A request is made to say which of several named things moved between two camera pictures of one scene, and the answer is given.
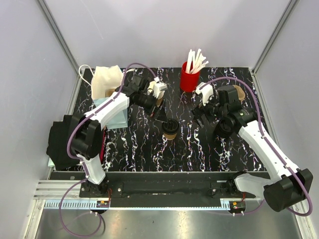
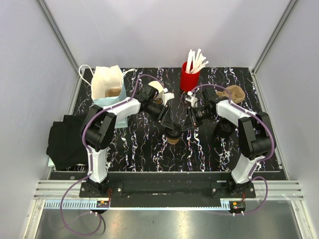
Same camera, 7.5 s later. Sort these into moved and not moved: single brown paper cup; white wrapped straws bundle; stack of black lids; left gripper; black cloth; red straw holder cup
Moved: left gripper; single brown paper cup
Not moved: black cloth; stack of black lids; white wrapped straws bundle; red straw holder cup
